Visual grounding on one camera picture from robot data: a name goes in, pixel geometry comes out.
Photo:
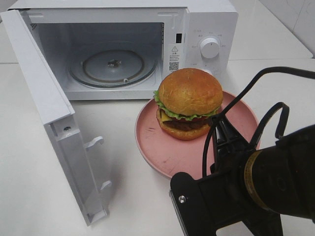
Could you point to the white warning label sticker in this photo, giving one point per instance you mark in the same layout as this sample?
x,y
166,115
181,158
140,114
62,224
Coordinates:
x,y
174,57

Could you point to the white microwave oven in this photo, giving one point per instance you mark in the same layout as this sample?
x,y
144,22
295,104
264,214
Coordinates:
x,y
156,22

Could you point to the white lower microwave knob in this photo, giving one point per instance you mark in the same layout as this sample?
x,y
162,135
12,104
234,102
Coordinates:
x,y
209,71

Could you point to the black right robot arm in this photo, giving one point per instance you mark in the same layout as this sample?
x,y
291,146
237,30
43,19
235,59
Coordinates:
x,y
248,185

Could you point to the burger with lettuce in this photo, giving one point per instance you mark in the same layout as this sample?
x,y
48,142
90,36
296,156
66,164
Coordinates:
x,y
186,100

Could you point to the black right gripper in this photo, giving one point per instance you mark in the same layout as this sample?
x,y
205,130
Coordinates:
x,y
220,199

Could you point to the white upper microwave knob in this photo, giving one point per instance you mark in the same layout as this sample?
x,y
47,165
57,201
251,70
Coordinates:
x,y
209,47

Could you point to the white microwave door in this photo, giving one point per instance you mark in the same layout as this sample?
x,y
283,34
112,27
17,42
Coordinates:
x,y
43,52

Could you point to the glass microwave turntable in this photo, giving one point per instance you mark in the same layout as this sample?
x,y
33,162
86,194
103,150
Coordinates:
x,y
113,64

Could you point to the white microwave knob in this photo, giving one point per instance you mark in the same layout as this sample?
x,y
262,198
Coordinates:
x,y
209,71
209,47

